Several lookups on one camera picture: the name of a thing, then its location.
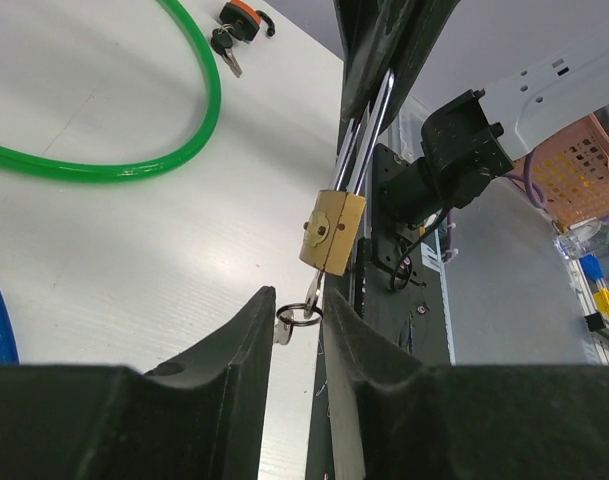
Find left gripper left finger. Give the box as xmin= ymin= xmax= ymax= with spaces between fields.
xmin=0 ymin=286 xmax=276 ymax=479

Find padlock keys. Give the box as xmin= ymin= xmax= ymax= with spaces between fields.
xmin=273 ymin=271 xmax=325 ymax=346

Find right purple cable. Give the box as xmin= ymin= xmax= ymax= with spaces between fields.
xmin=443 ymin=147 xmax=550 ymax=261

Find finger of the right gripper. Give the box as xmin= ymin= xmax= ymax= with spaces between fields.
xmin=334 ymin=1 xmax=399 ymax=120
xmin=382 ymin=0 xmax=459 ymax=129

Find brass padlock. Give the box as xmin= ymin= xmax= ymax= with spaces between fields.
xmin=299 ymin=70 xmax=395 ymax=276

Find orange plastic basket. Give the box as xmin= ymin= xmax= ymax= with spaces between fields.
xmin=532 ymin=114 xmax=609 ymax=226

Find green cable lock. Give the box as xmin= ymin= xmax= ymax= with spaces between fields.
xmin=0 ymin=0 xmax=222 ymax=184

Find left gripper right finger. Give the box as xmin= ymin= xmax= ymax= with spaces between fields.
xmin=322 ymin=291 xmax=609 ymax=479

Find black head key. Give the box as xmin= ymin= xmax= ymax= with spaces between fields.
xmin=210 ymin=27 xmax=243 ymax=78

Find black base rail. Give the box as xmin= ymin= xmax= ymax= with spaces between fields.
xmin=303 ymin=142 xmax=458 ymax=480

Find orange black padlock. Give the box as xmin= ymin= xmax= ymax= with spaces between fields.
xmin=219 ymin=0 xmax=276 ymax=43

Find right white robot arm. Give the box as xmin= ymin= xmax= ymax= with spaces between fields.
xmin=332 ymin=1 xmax=609 ymax=225

